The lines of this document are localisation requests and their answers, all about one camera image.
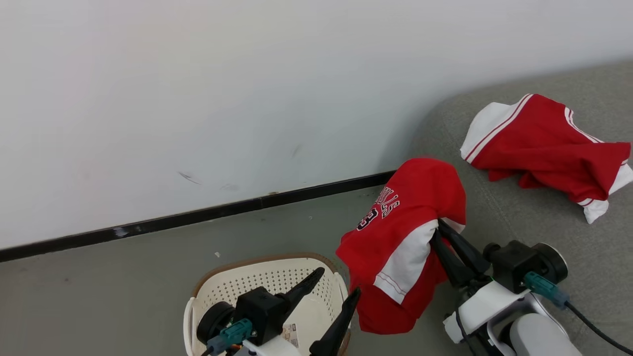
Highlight white plastic laundry basket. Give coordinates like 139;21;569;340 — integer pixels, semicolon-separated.
183;253;353;356

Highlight red shorts white side panels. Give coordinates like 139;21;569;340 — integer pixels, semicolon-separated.
460;93;633;224

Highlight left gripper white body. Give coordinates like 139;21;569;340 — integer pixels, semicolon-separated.
241;339;303;356

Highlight red jersey white print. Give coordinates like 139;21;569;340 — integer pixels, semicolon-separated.
336;158;467;335

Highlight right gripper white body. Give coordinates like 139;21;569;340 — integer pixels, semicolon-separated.
442;279;533;345

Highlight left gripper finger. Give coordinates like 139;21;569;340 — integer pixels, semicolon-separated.
309;287;362;356
284;267;326;315

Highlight teal cable connector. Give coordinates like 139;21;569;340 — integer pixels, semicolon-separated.
206;318;254;355
523;271;571;310

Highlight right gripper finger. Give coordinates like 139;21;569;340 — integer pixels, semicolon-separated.
429;231;476;289
438;220;492;280

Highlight black wall skirting strip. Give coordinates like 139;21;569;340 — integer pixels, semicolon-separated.
0;170;397;263

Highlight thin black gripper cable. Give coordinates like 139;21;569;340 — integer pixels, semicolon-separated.
454;307;478;356

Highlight black camera cable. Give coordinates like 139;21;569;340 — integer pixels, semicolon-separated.
564;301;633;356

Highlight grey fabric sofa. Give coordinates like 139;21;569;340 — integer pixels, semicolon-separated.
403;59;633;356

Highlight small printed label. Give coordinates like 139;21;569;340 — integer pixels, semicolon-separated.
281;323;301;349

